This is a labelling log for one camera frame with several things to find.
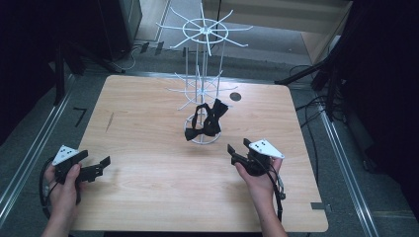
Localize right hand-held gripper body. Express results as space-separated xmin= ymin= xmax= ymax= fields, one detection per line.
xmin=230 ymin=138 xmax=286 ymax=178

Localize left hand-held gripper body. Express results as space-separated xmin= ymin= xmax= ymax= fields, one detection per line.
xmin=51 ymin=144 xmax=105 ymax=205

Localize black bow tie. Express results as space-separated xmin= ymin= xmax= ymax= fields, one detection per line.
xmin=184 ymin=102 xmax=222 ymax=142
xmin=203 ymin=98 xmax=230 ymax=138

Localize white wire display rack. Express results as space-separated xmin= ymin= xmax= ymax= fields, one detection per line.
xmin=154 ymin=1 xmax=254 ymax=146

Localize person's right hand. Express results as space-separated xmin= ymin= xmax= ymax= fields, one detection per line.
xmin=233 ymin=156 xmax=285 ymax=202

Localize person's left hand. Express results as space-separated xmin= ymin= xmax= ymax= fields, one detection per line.
xmin=43 ymin=162 xmax=85 ymax=222

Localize grey tape strip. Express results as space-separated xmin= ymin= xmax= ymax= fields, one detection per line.
xmin=310 ymin=201 xmax=333 ymax=212

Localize black metal stand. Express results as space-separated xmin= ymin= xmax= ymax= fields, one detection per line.
xmin=53 ymin=40 xmax=67 ymax=107

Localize black metal stand leg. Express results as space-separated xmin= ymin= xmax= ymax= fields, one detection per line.
xmin=274 ymin=58 xmax=330 ymax=87

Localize dark cabinet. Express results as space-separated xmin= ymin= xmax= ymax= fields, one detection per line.
xmin=97 ymin=0 xmax=143 ymax=63

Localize light wooden cabinet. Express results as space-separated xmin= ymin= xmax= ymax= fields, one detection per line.
xmin=201 ymin=0 xmax=354 ymax=65

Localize right hand-held gripper cable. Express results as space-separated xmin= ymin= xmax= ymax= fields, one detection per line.
xmin=267 ymin=160 xmax=288 ymax=223

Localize hand-held gripper cable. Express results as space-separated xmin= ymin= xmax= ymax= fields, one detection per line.
xmin=267 ymin=160 xmax=288 ymax=223
xmin=39 ymin=157 xmax=56 ymax=221

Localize metal floor rail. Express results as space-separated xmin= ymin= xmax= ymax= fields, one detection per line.
xmin=319 ymin=111 xmax=380 ymax=237
xmin=0 ymin=74 xmax=76 ymax=219

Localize left hand-held gripper cable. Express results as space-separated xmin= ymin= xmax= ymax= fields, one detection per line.
xmin=39 ymin=157 xmax=56 ymax=221

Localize black floor cables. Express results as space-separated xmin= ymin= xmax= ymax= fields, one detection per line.
xmin=290 ymin=63 xmax=332 ymax=174

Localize white floor cable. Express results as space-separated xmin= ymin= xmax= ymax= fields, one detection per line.
xmin=120 ymin=44 xmax=142 ymax=73

